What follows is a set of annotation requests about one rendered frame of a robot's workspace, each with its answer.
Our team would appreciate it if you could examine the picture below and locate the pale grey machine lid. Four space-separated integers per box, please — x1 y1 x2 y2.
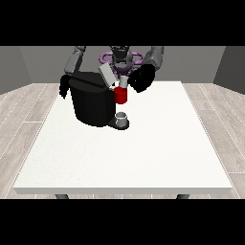
98 62 118 90

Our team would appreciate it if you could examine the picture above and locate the small grey coffee pod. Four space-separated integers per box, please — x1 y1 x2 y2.
118 75 129 89

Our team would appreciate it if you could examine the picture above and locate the black coffee machine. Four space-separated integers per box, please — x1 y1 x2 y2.
67 71 130 131

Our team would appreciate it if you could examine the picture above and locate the small grey cup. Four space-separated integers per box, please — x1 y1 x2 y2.
115 111 129 128

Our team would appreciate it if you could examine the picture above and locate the red pod holder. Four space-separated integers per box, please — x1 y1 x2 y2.
114 86 129 105

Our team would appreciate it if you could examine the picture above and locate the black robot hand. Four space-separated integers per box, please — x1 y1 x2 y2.
126 64 156 94
58 74 72 100

